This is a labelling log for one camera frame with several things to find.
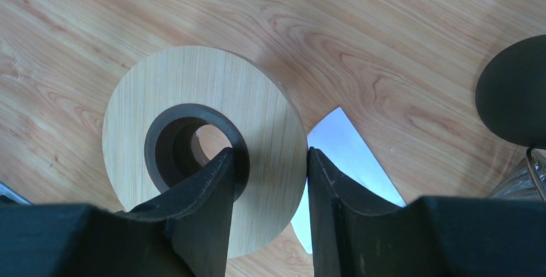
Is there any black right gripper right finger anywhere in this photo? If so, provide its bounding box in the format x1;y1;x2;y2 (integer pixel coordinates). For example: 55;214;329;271
308;148;545;276

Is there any wooden ring dripper holder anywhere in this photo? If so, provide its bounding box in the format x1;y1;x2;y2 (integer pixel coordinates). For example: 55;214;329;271
102;46;308;258

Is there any white paper coffee filter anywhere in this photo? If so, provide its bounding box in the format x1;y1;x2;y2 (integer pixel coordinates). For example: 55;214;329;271
290;106;408;255

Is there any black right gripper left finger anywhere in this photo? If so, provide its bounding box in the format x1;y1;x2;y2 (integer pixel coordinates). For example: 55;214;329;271
1;148;236;276

